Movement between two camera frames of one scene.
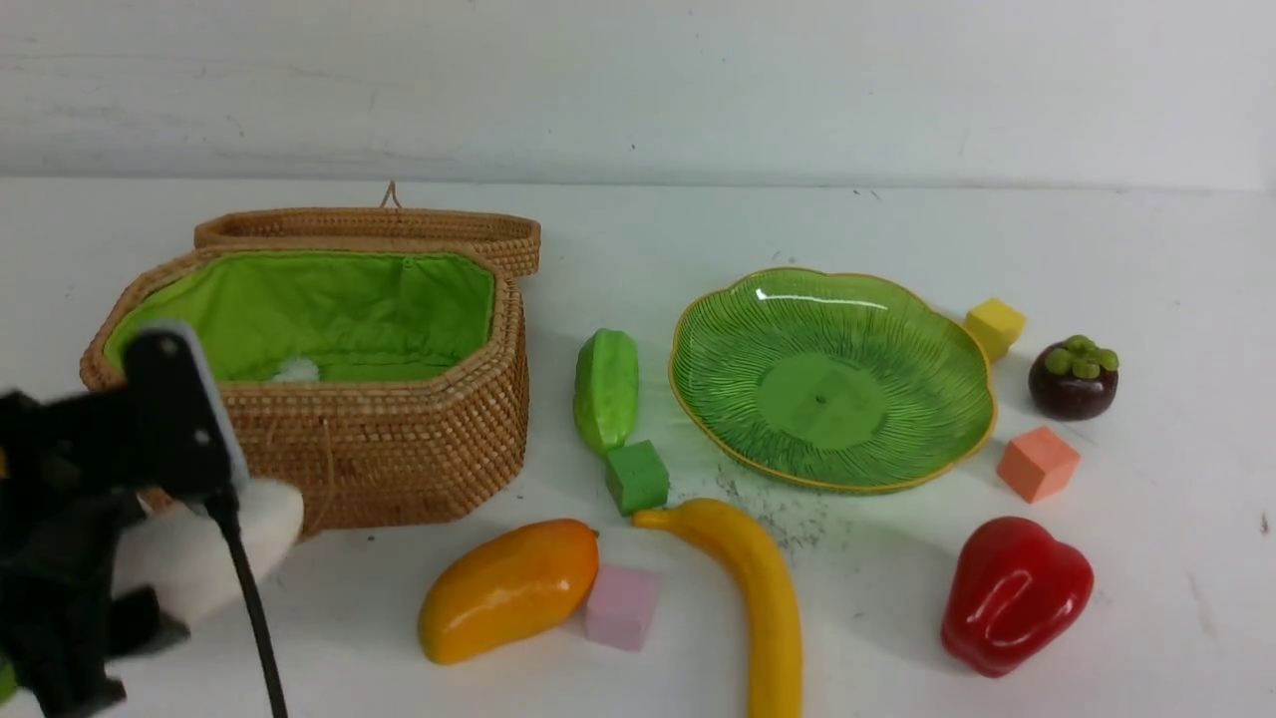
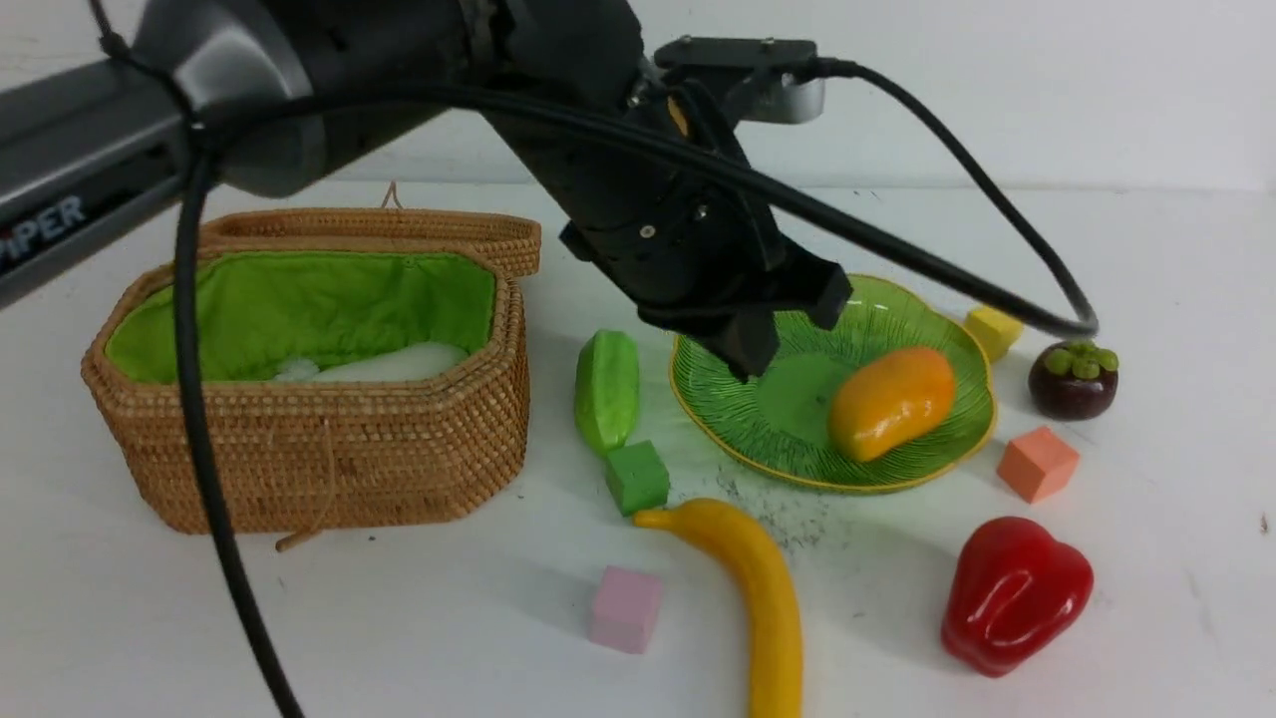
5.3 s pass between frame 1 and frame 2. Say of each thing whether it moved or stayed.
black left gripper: moved
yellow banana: stayed
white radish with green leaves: moved
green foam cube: stayed
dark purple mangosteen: stayed
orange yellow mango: moved
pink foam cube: stayed
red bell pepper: stayed
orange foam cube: stayed
